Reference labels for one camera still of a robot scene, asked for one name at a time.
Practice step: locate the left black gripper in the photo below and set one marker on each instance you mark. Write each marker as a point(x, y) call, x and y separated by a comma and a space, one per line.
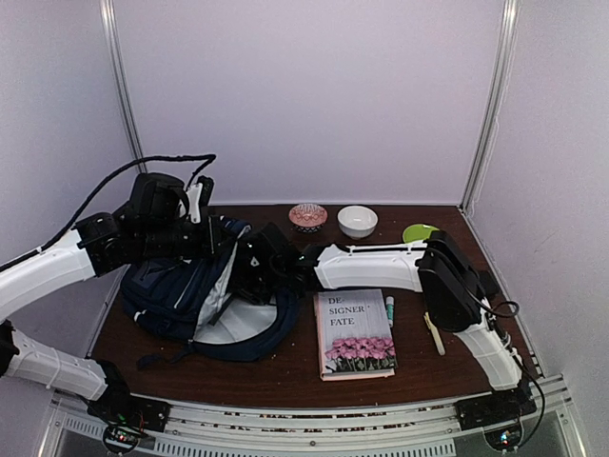
point(208, 247)

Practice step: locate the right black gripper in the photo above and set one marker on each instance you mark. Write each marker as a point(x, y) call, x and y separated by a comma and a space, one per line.
point(243, 288)

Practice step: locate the navy blue backpack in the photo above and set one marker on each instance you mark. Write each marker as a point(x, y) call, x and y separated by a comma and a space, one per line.
point(195, 303)

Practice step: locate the pink flower Fate book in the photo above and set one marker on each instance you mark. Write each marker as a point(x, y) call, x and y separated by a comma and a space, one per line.
point(354, 335)

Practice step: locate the white green glue stick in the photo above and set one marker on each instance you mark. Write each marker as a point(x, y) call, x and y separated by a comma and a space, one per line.
point(390, 309)

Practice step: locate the black pencil case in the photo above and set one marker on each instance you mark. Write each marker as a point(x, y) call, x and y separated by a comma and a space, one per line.
point(489, 284)

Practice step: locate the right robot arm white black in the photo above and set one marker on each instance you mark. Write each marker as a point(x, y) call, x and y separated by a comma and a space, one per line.
point(456, 298)

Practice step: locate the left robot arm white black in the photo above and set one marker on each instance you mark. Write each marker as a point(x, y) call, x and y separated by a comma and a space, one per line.
point(91, 249)

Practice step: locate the red patterned bowl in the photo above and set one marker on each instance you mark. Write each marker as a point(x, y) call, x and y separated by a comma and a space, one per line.
point(307, 217)

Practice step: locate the white ceramic bowl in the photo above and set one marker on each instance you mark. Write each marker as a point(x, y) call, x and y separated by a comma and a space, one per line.
point(357, 222)

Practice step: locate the green plate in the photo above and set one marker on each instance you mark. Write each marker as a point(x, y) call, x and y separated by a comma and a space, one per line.
point(417, 232)

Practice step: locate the cream yellow marker pen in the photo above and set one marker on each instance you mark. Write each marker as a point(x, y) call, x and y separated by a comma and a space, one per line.
point(435, 334)

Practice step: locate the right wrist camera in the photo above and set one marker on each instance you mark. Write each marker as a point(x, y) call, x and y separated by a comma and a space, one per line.
point(263, 247)

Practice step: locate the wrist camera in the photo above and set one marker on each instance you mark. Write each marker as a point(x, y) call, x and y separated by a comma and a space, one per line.
point(263, 247)
point(159, 199)

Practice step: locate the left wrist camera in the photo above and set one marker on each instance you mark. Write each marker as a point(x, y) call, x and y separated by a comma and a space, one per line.
point(159, 199)

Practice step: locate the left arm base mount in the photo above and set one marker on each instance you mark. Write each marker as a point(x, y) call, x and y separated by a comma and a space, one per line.
point(129, 420)

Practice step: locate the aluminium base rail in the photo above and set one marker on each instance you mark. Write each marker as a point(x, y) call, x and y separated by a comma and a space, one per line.
point(430, 428)

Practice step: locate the left aluminium frame post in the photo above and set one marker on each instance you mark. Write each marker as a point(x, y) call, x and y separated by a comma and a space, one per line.
point(111, 33)

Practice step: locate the aluminium frame post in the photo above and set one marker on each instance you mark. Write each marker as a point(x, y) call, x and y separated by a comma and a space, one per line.
point(490, 120)
point(111, 33)

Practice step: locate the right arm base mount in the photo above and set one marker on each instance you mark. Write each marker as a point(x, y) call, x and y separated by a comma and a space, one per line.
point(499, 416)

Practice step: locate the right aluminium frame post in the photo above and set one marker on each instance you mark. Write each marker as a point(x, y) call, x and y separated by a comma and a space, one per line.
point(490, 120)

